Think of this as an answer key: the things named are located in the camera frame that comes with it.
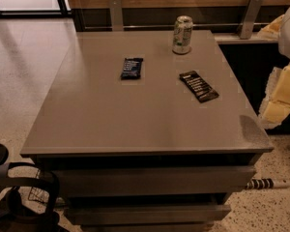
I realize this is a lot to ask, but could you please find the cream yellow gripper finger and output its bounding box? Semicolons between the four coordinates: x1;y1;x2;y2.
258;63;290;130

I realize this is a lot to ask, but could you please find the black rxbar chocolate wrapper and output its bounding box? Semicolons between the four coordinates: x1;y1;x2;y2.
179;71;219;103

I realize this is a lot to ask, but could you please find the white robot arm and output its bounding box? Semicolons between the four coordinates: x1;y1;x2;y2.
258;7;290;130

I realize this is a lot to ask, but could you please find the grey side shelf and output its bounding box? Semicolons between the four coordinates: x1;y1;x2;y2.
214;33;277;44

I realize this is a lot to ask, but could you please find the black white striped power strip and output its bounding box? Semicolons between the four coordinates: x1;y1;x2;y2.
246;178;290;189

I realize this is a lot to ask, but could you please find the green white soda can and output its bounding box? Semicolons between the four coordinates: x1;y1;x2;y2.
172;15;193;54

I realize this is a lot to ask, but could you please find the grey drawer cabinet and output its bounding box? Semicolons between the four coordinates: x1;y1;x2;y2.
21;31;272;232

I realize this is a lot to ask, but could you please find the blue snack bar wrapper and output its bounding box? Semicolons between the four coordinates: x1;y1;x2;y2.
120;58;143;80

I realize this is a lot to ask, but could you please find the lower grey drawer front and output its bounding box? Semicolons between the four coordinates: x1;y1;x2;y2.
65;204;231;225

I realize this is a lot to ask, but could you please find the grey drawer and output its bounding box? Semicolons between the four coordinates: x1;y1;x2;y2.
65;204;231;225
54;165;255;197

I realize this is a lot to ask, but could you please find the upper grey drawer front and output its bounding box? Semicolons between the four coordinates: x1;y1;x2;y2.
54;165;255;197

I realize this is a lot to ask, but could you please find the right metal bracket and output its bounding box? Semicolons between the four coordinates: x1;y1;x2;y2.
238;0;263;39

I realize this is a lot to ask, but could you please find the metal bracket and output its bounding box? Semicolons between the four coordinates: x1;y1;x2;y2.
238;0;263;39
108;0;124;31

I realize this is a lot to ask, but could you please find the left metal bracket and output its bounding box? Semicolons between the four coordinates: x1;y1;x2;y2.
108;0;124;31

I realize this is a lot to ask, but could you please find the wire basket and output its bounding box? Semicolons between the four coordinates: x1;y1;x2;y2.
27;168;66;209

